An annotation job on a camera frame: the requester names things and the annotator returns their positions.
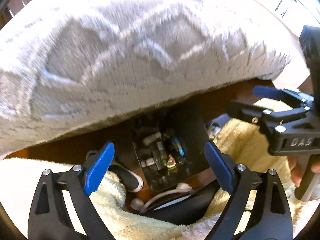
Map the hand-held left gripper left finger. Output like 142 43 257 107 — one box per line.
28 142 115 240

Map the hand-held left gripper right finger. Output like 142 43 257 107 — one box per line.
204 141 293 240

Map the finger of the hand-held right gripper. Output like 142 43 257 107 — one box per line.
229 99 310 133
253 85 314 103

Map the black box of small items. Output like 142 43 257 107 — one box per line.
129 111 213 193

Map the blue snack packet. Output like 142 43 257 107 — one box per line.
172 136 185 157

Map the yellow white small bottle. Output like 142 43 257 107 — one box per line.
142 134 160 145

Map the person's right hand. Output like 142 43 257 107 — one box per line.
289 155 320 188

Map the cream fluffy rug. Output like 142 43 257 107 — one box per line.
0 99 320 240

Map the black white sneaker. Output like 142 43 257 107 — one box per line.
110 164 144 193
206 121 222 140

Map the white curved plastic object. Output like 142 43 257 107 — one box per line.
131 183 193 212

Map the grey white patterned pillow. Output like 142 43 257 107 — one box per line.
0 0 293 159

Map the wooden wardrobe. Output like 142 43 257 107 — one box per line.
0 0 33 29

